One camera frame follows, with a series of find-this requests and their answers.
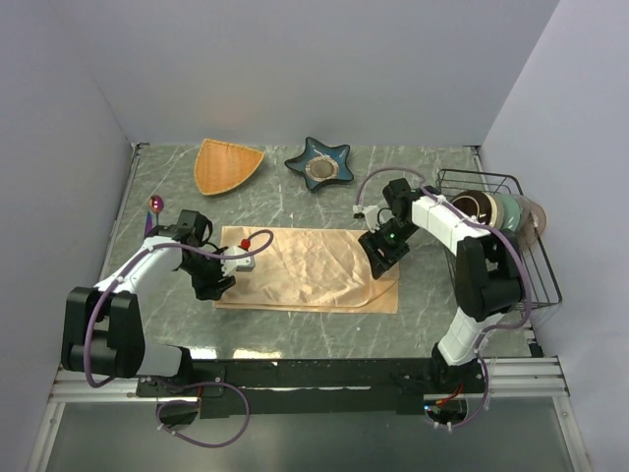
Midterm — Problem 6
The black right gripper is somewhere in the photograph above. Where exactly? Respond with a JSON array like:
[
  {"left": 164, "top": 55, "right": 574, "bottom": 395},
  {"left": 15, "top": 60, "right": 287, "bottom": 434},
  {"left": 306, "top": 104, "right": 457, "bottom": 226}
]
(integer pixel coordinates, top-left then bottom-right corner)
[{"left": 359, "top": 218, "right": 420, "bottom": 279}]

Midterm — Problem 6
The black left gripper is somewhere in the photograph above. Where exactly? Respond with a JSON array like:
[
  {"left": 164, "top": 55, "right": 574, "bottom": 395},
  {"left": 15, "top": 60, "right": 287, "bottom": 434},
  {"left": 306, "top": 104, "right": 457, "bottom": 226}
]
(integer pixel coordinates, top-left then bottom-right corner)
[{"left": 180, "top": 246, "right": 236, "bottom": 300}]

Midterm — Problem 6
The peach satin napkin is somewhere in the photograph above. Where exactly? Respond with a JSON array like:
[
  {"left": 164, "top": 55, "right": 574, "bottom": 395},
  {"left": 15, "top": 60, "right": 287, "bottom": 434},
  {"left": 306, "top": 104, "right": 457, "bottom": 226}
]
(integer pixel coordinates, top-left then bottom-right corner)
[{"left": 214, "top": 228, "right": 400, "bottom": 315}]

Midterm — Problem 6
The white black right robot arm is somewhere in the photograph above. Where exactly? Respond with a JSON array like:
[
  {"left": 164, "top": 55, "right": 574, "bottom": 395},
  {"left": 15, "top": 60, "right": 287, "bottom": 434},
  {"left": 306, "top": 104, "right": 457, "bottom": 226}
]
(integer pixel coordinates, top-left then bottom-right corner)
[{"left": 353, "top": 178, "right": 532, "bottom": 392}]

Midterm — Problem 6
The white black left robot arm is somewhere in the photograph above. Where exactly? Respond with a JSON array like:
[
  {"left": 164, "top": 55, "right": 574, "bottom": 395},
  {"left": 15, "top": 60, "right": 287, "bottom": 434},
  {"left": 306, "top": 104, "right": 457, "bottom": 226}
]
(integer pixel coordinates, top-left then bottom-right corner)
[{"left": 61, "top": 210, "right": 243, "bottom": 395}]

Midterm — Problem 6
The iridescent knife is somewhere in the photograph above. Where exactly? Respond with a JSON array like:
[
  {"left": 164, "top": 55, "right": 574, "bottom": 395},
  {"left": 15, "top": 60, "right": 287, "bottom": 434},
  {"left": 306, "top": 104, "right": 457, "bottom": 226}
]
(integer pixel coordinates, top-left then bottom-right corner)
[{"left": 143, "top": 211, "right": 153, "bottom": 236}]

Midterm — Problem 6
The iridescent spoon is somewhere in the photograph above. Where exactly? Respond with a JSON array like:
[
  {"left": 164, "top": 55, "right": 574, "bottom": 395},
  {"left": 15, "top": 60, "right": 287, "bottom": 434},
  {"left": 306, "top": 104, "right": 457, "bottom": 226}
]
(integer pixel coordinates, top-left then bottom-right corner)
[{"left": 148, "top": 195, "right": 164, "bottom": 226}]

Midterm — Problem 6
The orange woven shield tray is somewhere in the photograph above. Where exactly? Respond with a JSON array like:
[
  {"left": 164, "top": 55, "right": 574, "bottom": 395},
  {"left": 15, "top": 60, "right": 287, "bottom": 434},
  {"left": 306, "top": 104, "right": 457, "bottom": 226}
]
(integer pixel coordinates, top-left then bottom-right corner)
[{"left": 194, "top": 139, "right": 264, "bottom": 196}]

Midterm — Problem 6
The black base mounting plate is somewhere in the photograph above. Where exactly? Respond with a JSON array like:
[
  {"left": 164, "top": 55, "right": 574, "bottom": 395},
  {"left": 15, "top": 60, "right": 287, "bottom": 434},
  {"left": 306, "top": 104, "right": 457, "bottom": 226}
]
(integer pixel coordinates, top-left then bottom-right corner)
[{"left": 137, "top": 358, "right": 486, "bottom": 419}]

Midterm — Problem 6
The blue star-shaped dish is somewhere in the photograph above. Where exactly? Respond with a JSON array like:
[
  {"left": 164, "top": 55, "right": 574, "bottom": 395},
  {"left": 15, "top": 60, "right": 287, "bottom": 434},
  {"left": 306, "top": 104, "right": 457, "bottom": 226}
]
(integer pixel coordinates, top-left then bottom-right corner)
[{"left": 284, "top": 137, "right": 354, "bottom": 192}]

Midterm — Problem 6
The brown bowl in rack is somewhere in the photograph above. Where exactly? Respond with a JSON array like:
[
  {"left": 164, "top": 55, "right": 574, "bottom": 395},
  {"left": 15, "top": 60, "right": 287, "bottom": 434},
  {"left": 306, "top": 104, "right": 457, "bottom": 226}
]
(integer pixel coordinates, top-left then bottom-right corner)
[{"left": 451, "top": 190, "right": 501, "bottom": 228}]

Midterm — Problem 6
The green plate in rack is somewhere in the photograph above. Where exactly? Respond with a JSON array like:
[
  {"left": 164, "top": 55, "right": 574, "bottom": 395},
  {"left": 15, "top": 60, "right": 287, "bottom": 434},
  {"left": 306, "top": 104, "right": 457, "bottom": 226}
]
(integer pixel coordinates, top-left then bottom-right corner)
[{"left": 493, "top": 194, "right": 521, "bottom": 232}]

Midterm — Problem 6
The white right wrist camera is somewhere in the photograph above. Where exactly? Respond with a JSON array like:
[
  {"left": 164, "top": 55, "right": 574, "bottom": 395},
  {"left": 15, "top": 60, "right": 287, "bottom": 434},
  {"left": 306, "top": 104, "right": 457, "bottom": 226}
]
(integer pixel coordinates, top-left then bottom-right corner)
[{"left": 353, "top": 205, "right": 380, "bottom": 232}]

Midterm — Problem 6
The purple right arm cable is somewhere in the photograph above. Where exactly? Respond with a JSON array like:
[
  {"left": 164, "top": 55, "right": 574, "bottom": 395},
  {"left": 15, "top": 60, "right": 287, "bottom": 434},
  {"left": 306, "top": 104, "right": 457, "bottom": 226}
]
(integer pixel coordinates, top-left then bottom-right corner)
[{"left": 354, "top": 166, "right": 535, "bottom": 430}]

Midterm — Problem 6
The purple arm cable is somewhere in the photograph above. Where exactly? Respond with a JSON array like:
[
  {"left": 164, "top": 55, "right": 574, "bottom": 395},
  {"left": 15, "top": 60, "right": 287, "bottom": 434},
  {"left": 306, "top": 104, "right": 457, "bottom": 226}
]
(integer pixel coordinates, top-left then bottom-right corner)
[
  {"left": 83, "top": 229, "right": 275, "bottom": 448},
  {"left": 354, "top": 166, "right": 535, "bottom": 430}
]

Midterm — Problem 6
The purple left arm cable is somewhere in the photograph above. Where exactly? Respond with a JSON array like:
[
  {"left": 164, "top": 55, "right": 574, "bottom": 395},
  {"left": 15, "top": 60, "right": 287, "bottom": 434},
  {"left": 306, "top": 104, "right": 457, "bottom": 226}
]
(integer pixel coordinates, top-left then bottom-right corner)
[{"left": 83, "top": 229, "right": 275, "bottom": 448}]

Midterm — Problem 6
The black wire dish rack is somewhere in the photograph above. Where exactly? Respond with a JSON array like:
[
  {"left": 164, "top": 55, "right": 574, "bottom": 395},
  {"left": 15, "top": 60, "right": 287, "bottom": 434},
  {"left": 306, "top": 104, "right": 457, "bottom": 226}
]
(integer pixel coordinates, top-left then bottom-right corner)
[{"left": 434, "top": 168, "right": 563, "bottom": 312}]

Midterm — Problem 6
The aluminium frame rail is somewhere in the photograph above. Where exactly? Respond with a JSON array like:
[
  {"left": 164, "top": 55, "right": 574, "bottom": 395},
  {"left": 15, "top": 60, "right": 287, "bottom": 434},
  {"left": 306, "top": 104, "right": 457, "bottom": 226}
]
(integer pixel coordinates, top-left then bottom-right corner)
[{"left": 29, "top": 358, "right": 592, "bottom": 471}]

